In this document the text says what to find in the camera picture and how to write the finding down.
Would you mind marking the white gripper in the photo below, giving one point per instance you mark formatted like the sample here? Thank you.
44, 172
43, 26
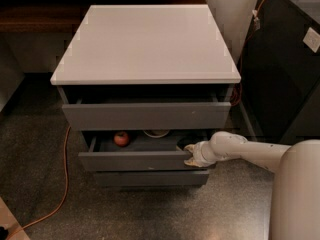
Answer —
199, 154

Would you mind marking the grey top drawer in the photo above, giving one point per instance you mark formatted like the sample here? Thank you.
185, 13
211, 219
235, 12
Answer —
146, 116

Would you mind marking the white ceramic bowl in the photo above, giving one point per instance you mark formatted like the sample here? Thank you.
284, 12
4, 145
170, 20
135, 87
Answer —
156, 133

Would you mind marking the dark wooden shelf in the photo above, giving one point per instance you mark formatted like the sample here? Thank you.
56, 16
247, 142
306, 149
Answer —
58, 16

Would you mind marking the grey drawer cabinet white top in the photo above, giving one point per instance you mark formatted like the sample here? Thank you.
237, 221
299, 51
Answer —
145, 54

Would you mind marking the red apple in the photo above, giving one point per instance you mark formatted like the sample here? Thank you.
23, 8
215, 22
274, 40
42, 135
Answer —
121, 138

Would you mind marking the green yellow sponge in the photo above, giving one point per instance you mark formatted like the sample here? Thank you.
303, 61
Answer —
189, 139

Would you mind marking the grey bottom drawer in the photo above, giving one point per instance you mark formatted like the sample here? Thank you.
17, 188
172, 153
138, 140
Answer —
152, 179

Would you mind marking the white wall outlet plate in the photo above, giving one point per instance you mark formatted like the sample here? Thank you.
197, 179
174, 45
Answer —
312, 40

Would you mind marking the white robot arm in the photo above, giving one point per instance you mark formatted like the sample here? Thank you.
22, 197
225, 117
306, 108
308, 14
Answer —
295, 204

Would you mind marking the black cabinet on right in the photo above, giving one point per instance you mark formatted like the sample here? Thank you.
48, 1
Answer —
281, 71

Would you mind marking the grey drawer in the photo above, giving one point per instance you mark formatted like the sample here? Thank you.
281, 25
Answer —
152, 179
143, 153
146, 116

